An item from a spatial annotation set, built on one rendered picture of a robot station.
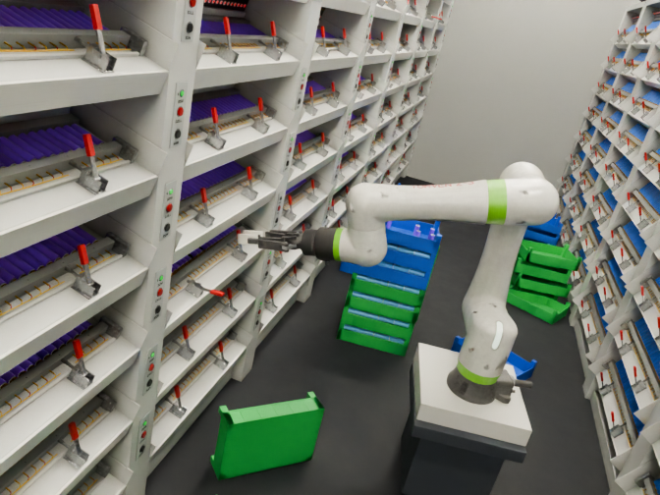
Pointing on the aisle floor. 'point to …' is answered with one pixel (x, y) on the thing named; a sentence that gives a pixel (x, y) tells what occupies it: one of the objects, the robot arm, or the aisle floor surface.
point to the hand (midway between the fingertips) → (250, 237)
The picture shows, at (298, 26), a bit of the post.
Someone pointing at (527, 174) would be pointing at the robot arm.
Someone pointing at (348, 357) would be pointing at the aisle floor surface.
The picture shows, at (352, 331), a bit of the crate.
